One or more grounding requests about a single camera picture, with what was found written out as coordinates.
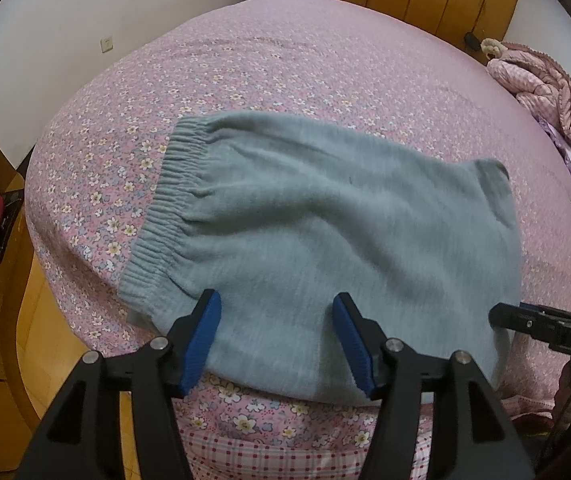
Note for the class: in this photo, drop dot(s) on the plush toy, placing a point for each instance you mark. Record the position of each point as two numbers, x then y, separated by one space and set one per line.
493 48

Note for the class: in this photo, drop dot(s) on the white wall socket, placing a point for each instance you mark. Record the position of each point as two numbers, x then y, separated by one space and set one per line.
106 44

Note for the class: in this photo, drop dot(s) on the grey-green knit pants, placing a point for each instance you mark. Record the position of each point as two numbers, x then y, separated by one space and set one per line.
280 213

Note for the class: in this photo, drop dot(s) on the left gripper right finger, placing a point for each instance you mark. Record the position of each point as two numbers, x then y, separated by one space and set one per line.
472 435

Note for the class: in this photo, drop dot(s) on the pink quilted blanket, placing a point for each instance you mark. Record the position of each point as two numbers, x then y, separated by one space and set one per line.
538 82

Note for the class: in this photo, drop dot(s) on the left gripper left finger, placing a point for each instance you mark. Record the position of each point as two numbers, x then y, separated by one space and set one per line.
79 434

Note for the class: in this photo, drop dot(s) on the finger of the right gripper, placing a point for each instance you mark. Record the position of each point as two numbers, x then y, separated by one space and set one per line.
536 325
551 311

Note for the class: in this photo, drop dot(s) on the pink floral bed sheet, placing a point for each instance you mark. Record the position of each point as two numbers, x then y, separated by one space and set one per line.
94 172

